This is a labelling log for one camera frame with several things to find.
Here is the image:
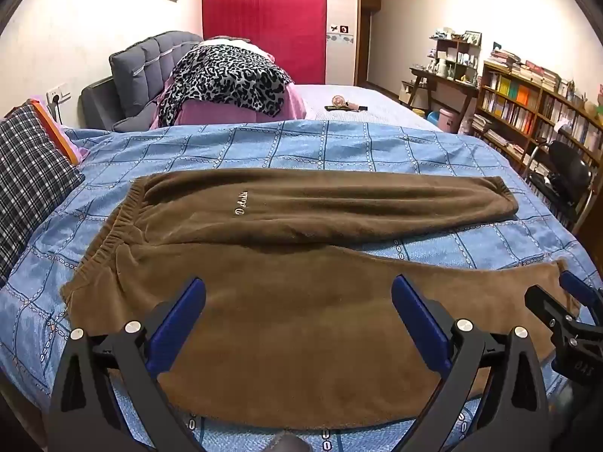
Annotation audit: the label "pink bin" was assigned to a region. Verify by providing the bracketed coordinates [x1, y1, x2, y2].
[438, 108, 459, 134]

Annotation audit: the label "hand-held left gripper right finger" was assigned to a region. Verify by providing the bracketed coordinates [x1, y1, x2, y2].
[391, 274, 551, 452]

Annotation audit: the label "wooden bookshelf with books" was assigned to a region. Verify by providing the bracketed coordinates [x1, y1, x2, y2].
[472, 41, 603, 177]

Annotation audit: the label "pink blanket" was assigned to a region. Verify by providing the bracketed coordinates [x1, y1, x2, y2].
[150, 37, 308, 129]

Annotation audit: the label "red upright mattress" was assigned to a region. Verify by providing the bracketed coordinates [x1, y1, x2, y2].
[202, 0, 328, 86]

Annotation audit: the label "black chair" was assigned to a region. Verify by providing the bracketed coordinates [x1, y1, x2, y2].
[524, 139, 595, 232]

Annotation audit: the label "wooden desk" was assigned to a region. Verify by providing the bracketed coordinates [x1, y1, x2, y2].
[407, 67, 481, 115]

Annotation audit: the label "leopard print cloth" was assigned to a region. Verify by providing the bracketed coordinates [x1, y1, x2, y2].
[158, 44, 294, 128]

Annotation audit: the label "dark plaid pillow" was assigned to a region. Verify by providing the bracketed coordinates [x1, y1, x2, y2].
[0, 102, 86, 288]

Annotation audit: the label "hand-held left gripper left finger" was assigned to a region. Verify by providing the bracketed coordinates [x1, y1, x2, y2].
[48, 277, 207, 452]

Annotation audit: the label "orange and pink pillow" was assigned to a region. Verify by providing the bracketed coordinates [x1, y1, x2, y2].
[27, 98, 91, 166]

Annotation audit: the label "blue checked quilt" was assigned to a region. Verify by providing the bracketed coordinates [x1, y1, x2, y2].
[0, 120, 603, 452]

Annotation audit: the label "grey padded headboard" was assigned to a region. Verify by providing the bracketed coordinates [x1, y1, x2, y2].
[79, 31, 204, 133]

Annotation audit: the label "brown fleece pants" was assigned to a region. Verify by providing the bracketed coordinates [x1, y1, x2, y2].
[61, 168, 581, 431]

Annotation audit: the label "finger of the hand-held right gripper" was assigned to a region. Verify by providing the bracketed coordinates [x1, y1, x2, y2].
[524, 284, 576, 336]
[559, 270, 603, 314]

